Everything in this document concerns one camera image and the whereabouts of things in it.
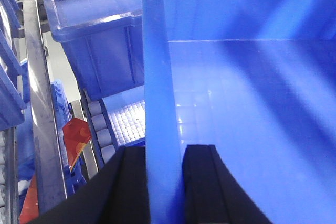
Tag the blue neighbouring bin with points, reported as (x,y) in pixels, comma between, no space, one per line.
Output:
(102,40)

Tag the white roller track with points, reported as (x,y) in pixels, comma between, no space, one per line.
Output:
(103,137)

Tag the steel divider rail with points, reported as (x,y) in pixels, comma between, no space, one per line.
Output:
(50,179)

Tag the blue gripped bin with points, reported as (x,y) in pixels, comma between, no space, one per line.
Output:
(255,78)

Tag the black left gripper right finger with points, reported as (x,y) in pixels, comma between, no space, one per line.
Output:
(212,194)

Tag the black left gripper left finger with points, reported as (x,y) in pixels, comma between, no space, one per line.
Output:
(117,194)

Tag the blue ribbed crate left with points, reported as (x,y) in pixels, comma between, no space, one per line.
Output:
(12,103)

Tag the red cardboard box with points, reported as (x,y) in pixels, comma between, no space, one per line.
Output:
(76,136)

